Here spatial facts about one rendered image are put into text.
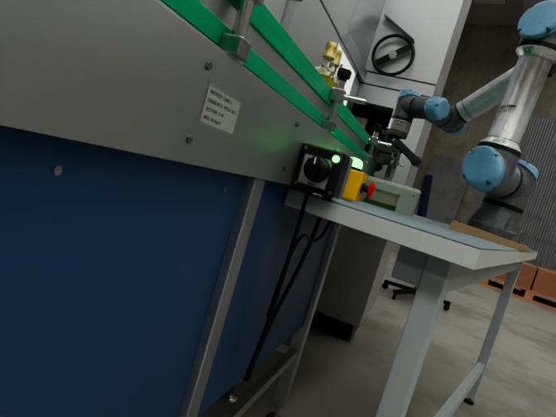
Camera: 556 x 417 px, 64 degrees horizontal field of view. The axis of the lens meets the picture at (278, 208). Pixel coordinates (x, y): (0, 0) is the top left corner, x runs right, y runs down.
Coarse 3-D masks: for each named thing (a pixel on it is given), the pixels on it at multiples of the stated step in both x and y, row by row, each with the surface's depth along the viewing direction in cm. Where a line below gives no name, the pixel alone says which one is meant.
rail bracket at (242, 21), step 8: (240, 0) 47; (248, 0) 47; (256, 0) 47; (296, 0) 46; (240, 8) 47; (248, 8) 47; (240, 16) 47; (248, 16) 47; (240, 24) 47; (248, 24) 48; (232, 32) 47; (240, 32) 47; (224, 40) 47; (232, 40) 47; (240, 40) 47; (224, 48) 47; (232, 48) 47; (240, 48) 47; (248, 48) 48; (232, 56) 47; (240, 56) 47; (240, 64) 49
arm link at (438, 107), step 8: (416, 96) 152; (416, 104) 149; (424, 104) 146; (432, 104) 144; (440, 104) 143; (448, 104) 146; (416, 112) 149; (424, 112) 146; (432, 112) 144; (440, 112) 144; (448, 112) 150; (432, 120) 149; (440, 120) 150
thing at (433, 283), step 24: (408, 264) 76; (432, 264) 73; (456, 264) 77; (432, 288) 73; (456, 288) 84; (504, 288) 197; (432, 312) 72; (504, 312) 196; (408, 336) 74; (408, 360) 74; (480, 360) 200; (408, 384) 73; (480, 384) 201; (384, 408) 75; (456, 408) 149
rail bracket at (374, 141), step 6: (378, 126) 146; (378, 132) 147; (372, 138) 147; (378, 138) 146; (372, 144) 147; (384, 144) 146; (390, 144) 145; (372, 150) 147; (366, 156) 147; (372, 156) 147
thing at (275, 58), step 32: (160, 0) 37; (192, 0) 41; (224, 0) 47; (224, 32) 48; (256, 32) 55; (256, 64) 57; (288, 64) 67; (288, 96) 70; (320, 96) 85; (352, 128) 119
